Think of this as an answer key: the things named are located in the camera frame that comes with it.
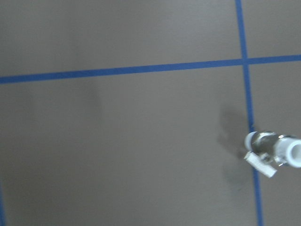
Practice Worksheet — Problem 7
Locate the white chrome PPR ball valve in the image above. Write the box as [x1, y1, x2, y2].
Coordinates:
[244, 131, 301, 178]

